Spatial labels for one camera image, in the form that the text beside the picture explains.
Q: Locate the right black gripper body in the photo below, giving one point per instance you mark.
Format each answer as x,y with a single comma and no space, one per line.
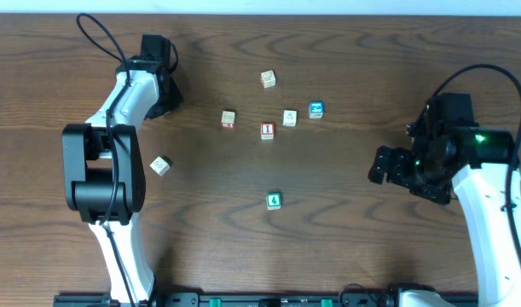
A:
396,166

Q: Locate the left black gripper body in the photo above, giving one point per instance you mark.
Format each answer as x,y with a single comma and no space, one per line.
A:
170,95

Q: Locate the red letter I block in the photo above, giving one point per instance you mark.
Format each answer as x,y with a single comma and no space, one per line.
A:
267,131

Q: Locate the blue number 2 block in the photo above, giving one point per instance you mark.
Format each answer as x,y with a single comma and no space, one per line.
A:
316,110

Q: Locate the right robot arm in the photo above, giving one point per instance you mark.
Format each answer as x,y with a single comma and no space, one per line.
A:
474,165

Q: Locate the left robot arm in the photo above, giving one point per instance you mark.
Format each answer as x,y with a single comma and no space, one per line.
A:
104,176

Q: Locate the wooden block red side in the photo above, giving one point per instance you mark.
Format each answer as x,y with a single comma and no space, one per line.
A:
228,119

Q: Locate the tilted plain wooden block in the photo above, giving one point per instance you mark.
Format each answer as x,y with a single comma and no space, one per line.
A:
160,165

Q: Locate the plain wooden block top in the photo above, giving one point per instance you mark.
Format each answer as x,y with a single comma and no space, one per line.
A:
268,79

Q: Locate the wooden block centre right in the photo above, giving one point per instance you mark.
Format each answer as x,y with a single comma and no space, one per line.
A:
290,118

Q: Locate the green tree picture block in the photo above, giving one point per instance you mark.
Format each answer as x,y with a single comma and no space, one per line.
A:
273,201

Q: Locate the black mounting rail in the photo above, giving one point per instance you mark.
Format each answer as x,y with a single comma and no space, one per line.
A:
237,300

